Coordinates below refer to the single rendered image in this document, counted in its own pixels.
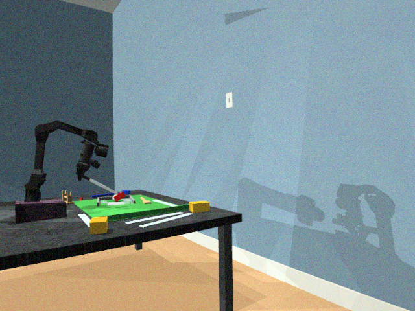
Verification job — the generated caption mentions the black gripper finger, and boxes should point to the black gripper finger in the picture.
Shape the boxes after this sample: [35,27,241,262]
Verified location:
[77,167,88,181]

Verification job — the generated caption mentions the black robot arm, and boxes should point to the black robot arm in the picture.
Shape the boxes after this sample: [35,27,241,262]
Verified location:
[24,120,109,202]

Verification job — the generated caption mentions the yellow block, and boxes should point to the yellow block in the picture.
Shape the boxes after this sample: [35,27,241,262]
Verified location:
[189,201,210,213]
[89,217,108,235]

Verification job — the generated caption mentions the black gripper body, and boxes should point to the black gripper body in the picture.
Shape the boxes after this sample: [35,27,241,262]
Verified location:
[76,152,92,170]

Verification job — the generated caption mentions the green flat mat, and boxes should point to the green flat mat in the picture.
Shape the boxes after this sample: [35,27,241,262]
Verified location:
[74,195,170,217]

